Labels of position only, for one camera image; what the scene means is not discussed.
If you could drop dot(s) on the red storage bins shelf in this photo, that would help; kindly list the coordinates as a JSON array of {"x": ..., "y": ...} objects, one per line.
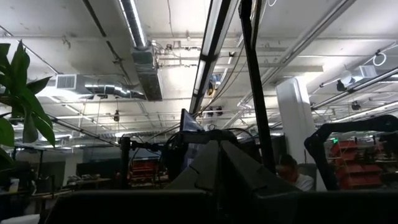
[{"x": 354, "y": 168}]

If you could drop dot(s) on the person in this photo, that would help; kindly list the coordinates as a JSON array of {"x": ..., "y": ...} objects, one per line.
[{"x": 295, "y": 180}]

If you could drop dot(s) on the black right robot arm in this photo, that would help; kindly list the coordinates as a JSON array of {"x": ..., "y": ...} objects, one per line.
[{"x": 317, "y": 149}]

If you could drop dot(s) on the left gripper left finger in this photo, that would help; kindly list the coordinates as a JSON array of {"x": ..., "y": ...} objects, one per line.
[{"x": 208, "y": 174}]

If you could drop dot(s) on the black equipment stand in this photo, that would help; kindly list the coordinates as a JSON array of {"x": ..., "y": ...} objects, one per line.
[{"x": 125, "y": 165}]

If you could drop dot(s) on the silver round duct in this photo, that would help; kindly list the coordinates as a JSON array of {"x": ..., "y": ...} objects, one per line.
[{"x": 109, "y": 89}]

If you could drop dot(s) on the green leafy plant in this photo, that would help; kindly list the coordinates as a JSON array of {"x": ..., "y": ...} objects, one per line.
[{"x": 21, "y": 93}]

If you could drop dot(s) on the monitor with blue screen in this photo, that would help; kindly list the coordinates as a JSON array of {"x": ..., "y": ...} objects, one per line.
[{"x": 190, "y": 122}]

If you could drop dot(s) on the white square pillar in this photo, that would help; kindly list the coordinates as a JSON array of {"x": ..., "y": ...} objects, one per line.
[{"x": 295, "y": 118}]

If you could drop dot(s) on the rectangular metal duct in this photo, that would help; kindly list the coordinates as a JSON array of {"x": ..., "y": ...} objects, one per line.
[{"x": 147, "y": 74}]

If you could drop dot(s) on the red storage bins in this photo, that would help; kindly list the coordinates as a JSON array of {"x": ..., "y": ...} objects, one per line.
[{"x": 144, "y": 169}]

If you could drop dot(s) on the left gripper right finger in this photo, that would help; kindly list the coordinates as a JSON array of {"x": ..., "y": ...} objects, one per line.
[{"x": 239, "y": 174}]

